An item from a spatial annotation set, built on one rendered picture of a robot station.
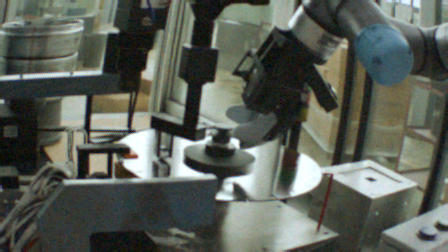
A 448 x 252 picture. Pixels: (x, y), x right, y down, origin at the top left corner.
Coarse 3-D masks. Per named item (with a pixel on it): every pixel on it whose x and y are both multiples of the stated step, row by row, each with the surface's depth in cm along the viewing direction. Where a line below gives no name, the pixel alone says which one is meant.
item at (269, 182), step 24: (144, 144) 90; (264, 144) 99; (144, 168) 79; (168, 168) 81; (192, 168) 82; (264, 168) 86; (288, 168) 88; (312, 168) 89; (216, 192) 74; (240, 192) 75; (264, 192) 76; (288, 192) 77
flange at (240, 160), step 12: (192, 144) 90; (204, 144) 91; (192, 156) 85; (204, 156) 85; (216, 156) 85; (228, 156) 86; (240, 156) 87; (252, 156) 88; (204, 168) 83; (216, 168) 82; (228, 168) 83; (240, 168) 83; (252, 168) 86
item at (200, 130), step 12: (192, 96) 78; (192, 108) 79; (156, 120) 82; (168, 120) 81; (180, 120) 82; (192, 120) 79; (156, 132) 83; (168, 132) 81; (180, 132) 80; (192, 132) 79; (204, 132) 80; (156, 144) 83; (168, 144) 84; (156, 156) 83; (168, 156) 83
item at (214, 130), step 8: (200, 120) 89; (208, 128) 88; (216, 128) 85; (224, 128) 85; (232, 128) 86; (208, 136) 84; (216, 136) 86; (224, 136) 85; (232, 136) 85; (216, 144) 86; (224, 144) 86
